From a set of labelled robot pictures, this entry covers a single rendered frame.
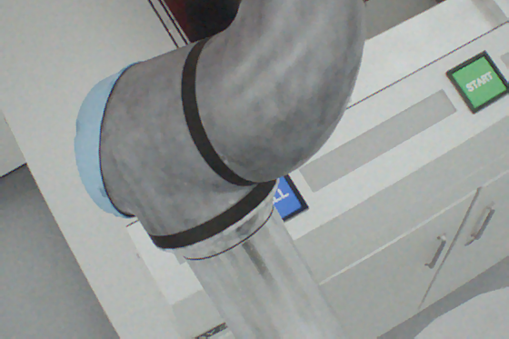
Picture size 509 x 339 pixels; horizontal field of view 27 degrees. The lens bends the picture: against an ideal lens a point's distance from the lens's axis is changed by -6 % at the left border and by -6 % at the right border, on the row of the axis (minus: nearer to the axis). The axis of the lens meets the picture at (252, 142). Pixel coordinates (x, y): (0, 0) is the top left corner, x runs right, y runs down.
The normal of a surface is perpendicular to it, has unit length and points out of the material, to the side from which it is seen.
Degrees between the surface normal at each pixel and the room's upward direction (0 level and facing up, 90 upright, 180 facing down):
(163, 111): 40
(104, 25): 0
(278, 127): 50
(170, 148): 56
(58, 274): 0
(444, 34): 0
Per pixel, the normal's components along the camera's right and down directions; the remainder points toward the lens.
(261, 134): 0.02, 0.46
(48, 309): -0.01, -0.39
